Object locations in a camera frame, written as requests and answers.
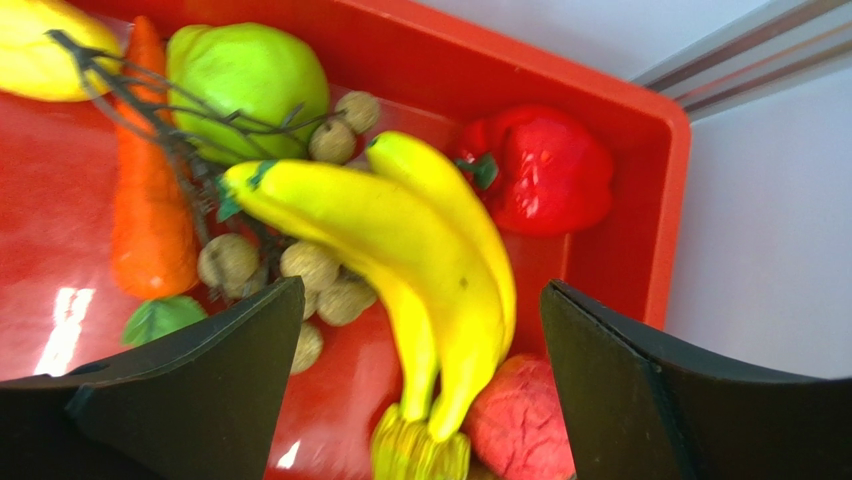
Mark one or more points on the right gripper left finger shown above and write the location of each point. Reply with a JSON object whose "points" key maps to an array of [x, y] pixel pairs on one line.
{"points": [[200, 403]]}

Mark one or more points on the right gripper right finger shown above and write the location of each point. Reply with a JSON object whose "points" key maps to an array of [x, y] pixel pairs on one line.
{"points": [[639, 403]]}

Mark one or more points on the brown longan cluster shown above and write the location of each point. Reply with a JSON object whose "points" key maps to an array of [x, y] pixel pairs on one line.
{"points": [[237, 256]]}

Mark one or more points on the yellow banana bunch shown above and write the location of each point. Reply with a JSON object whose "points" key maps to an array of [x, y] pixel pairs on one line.
{"points": [[414, 229]]}

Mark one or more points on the orange carrot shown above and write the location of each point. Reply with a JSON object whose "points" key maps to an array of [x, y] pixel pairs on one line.
{"points": [[153, 246]]}

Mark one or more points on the green pear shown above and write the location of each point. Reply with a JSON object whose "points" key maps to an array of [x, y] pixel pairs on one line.
{"points": [[250, 90]]}

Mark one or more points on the yellow corn cob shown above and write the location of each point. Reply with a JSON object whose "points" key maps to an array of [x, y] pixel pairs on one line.
{"points": [[35, 66]]}

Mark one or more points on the aluminium frame rail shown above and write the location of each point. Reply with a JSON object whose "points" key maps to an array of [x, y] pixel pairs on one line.
{"points": [[776, 47]]}

